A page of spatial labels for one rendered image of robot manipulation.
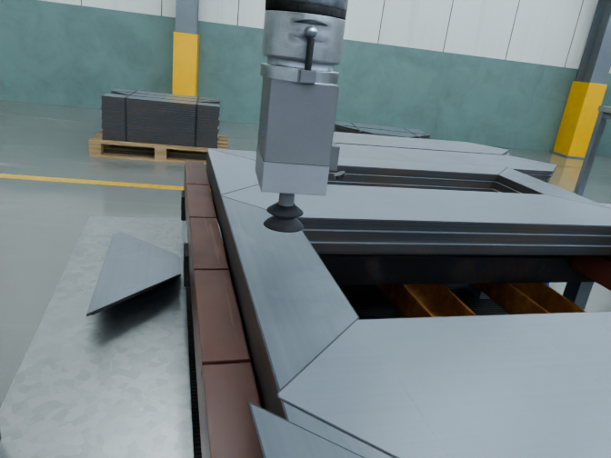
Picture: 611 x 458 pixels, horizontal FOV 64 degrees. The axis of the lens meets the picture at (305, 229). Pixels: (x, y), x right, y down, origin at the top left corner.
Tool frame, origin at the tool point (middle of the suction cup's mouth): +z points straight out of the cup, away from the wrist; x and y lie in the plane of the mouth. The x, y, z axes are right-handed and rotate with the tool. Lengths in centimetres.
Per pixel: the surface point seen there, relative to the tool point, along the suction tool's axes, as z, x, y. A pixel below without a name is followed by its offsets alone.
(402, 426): 3.7, -4.8, -25.7
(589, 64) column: -49, -549, 657
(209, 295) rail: 7.4, 7.4, -2.3
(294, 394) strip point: 3.7, 1.7, -22.6
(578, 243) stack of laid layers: 7, -52, 17
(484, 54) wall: -44, -380, 669
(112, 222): 22, 29, 57
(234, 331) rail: 7.4, 5.0, -9.1
